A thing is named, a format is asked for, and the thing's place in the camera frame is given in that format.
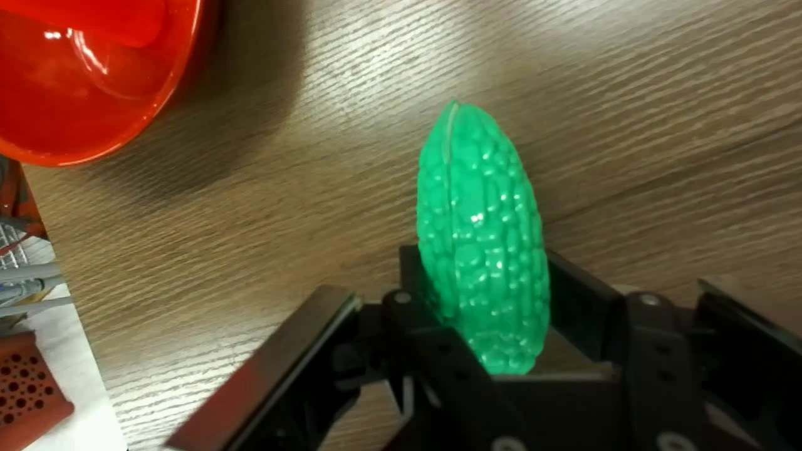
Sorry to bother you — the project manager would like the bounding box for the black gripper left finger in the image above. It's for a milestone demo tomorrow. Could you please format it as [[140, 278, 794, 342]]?
[[166, 285, 383, 451]]

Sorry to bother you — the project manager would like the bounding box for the red plastic bowl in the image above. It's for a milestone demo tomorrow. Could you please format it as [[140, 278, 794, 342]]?
[[0, 0, 221, 164]]

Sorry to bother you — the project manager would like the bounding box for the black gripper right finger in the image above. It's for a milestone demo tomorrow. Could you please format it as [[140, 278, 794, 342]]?
[[625, 280, 802, 451]]

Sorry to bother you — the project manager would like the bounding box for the green bumpy toy gourd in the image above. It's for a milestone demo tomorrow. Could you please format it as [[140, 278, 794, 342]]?
[[417, 103, 552, 375]]

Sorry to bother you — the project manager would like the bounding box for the red perforated block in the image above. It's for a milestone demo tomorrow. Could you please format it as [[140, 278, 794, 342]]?
[[0, 331, 75, 451]]

